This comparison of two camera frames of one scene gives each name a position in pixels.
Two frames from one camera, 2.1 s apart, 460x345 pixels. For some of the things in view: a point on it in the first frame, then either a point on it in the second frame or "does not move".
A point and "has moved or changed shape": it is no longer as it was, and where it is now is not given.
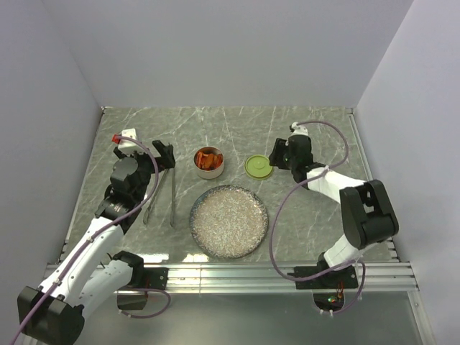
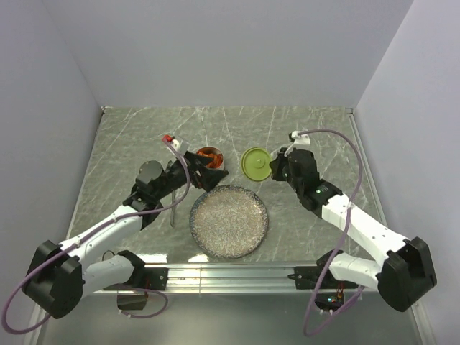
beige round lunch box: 209,162 does not move
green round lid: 258,167 has moved or changed shape
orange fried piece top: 209,162 does not move
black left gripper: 166,159 -> 210,177
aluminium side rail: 366,170 does not move
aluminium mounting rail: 370,277 does not move
